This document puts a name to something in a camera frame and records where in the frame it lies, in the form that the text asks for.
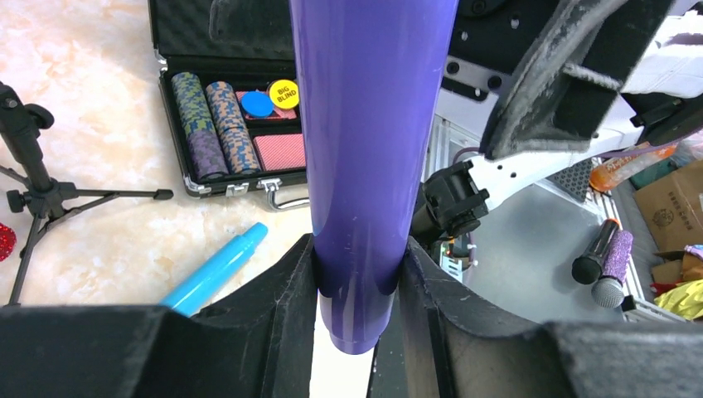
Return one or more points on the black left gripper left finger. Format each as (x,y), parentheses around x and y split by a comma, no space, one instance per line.
(255,342)

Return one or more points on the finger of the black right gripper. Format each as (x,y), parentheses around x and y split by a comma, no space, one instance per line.
(570,76)

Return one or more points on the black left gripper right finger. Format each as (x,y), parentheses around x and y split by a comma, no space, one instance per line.
(443,340)

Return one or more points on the purple toy microphone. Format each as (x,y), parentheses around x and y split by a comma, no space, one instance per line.
(369,74)

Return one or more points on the black shock-mount tripod stand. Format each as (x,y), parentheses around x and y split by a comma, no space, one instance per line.
(49,201)

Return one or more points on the red glitter microphone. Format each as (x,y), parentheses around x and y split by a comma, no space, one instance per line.
(8,241)

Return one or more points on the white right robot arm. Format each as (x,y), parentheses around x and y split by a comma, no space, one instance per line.
(658,103)

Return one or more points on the teal toy microphone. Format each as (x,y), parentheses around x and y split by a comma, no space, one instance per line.
(203,283)

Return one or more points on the orange bottle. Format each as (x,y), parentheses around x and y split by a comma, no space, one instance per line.
(620,167)

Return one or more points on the cardboard box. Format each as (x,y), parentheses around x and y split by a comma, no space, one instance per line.
(672,208)

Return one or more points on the black microphone on floor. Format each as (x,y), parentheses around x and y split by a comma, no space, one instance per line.
(588,267)

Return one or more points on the purple glitter microphone on floor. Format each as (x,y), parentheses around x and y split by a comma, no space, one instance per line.
(607,291)

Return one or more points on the black poker chip case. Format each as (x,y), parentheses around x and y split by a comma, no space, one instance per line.
(228,86)

